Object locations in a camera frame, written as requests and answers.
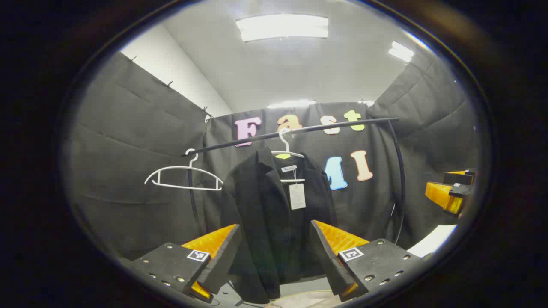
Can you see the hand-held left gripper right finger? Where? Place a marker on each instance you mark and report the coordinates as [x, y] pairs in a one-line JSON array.
[[329, 261]]

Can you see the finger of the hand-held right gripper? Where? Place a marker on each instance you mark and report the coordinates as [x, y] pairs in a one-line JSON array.
[[458, 178], [441, 194]]

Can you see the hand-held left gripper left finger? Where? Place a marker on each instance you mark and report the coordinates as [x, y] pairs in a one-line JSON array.
[[224, 261]]

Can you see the black knit jacket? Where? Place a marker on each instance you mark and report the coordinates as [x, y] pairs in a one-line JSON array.
[[261, 205]]

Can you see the white clothes hanger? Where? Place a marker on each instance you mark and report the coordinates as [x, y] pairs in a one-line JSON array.
[[184, 167], [284, 141]]

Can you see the black clothes rack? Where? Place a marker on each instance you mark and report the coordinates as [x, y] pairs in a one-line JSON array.
[[364, 123]]

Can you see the white flat board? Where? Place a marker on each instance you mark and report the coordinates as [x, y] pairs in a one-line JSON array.
[[432, 241]]

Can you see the white paper hang tag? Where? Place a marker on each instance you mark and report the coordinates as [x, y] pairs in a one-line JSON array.
[[297, 196]]

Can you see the small ceiling light panel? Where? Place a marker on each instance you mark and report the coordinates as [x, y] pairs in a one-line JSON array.
[[401, 51], [291, 104]]

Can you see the large ceiling light panel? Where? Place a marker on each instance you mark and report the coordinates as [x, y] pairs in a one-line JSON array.
[[282, 27]]

